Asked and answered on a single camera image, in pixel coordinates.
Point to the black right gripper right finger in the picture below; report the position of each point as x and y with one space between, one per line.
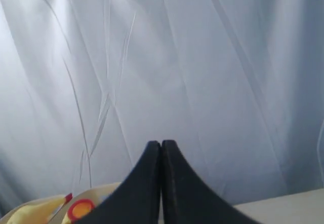
186 198

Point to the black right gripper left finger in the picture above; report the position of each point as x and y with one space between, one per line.
137 198

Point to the headless yellow rubber chicken body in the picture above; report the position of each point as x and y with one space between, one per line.
78 210

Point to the yellow rubber chicken front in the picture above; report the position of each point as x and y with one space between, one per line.
39 213

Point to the cream bin marked X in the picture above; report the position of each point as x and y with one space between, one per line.
97 195

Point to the white backdrop curtain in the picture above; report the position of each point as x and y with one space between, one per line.
85 84

